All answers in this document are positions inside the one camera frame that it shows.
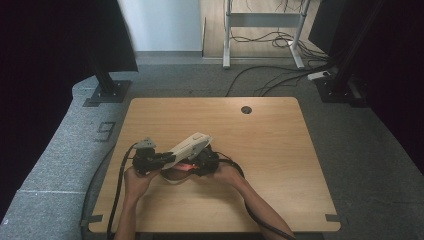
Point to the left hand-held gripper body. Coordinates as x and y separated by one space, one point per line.
146 160

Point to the grey tape strip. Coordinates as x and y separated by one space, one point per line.
333 218
91 220

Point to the black stand with base plate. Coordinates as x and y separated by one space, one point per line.
108 93
336 90

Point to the person's right hand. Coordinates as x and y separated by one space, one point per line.
228 175

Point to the black curtain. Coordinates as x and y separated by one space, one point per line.
40 66
396 66

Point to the person's left hand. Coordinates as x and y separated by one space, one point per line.
138 183

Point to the white metal desk frame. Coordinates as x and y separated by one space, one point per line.
263 19

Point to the white power strip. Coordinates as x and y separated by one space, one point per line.
318 75

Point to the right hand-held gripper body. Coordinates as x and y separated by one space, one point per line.
191 146

